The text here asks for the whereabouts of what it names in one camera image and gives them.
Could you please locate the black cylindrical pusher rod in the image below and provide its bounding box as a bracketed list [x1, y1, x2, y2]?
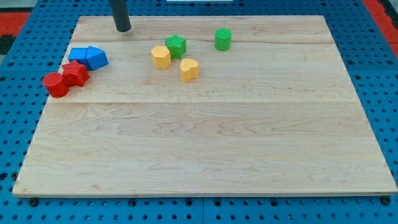
[109, 0, 131, 32]

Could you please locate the yellow hexagon block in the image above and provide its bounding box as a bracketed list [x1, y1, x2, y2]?
[150, 45, 171, 69]

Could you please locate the blue pentagon block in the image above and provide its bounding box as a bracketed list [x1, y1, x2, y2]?
[86, 46, 109, 71]

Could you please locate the blue cube block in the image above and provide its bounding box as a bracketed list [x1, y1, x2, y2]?
[68, 47, 90, 70]

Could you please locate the green star block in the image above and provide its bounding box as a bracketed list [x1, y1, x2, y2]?
[165, 34, 187, 59]

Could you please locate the red star block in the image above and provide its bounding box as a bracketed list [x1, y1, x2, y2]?
[62, 60, 90, 87]

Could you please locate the yellow heart block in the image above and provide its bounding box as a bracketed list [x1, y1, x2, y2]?
[180, 58, 199, 82]

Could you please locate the red cylinder block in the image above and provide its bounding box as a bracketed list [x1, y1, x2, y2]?
[42, 72, 69, 98]

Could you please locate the green cylinder block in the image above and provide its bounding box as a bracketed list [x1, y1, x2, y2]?
[215, 27, 232, 51]

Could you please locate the light wooden board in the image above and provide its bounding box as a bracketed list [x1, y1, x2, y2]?
[13, 16, 397, 198]

